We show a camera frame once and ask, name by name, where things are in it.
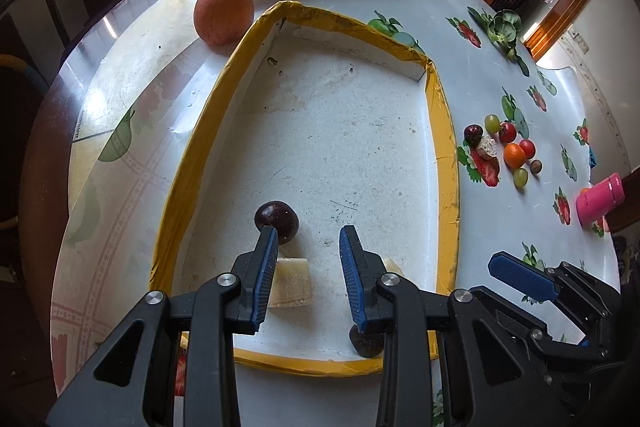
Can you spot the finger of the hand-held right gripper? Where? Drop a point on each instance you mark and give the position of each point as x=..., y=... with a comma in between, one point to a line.
x=530, y=322
x=520, y=274

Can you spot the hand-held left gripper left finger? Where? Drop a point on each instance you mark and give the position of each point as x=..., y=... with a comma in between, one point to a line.
x=264, y=279

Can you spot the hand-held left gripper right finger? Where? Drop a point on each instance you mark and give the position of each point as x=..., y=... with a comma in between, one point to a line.
x=352, y=272

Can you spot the dark purple plum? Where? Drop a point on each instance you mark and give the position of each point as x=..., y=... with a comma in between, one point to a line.
x=280, y=214

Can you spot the green grape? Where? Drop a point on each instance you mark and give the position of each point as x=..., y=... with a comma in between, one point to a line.
x=520, y=177
x=492, y=123

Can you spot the brown longan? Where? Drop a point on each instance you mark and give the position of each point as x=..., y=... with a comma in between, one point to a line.
x=536, y=166

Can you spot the small orange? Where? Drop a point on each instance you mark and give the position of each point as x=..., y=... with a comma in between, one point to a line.
x=513, y=156

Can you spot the red tomato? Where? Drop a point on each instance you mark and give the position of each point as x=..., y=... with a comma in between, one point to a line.
x=529, y=149

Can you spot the white tray with yellow rim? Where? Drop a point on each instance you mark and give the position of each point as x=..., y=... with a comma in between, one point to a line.
x=325, y=132

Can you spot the dark red round fruit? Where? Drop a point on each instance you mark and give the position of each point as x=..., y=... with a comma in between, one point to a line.
x=472, y=134

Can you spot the dark brown round fruit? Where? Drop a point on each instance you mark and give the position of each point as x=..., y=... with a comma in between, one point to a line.
x=367, y=349

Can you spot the pink cup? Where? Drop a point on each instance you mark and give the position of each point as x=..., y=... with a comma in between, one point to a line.
x=600, y=198

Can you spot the small blue object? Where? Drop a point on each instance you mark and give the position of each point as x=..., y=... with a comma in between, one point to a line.
x=593, y=158

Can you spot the cherry tomato with stem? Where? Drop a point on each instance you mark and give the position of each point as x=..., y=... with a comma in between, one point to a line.
x=507, y=133

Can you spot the fruit-printed tablecloth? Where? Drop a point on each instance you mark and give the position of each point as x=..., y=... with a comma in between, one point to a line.
x=475, y=57

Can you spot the green leafy vegetable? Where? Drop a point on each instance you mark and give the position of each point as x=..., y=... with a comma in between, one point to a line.
x=505, y=27

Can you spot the orange-red apple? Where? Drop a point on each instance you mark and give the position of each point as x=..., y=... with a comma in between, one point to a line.
x=223, y=12

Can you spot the wooden door frame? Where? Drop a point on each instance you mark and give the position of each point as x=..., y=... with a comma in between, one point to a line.
x=565, y=2

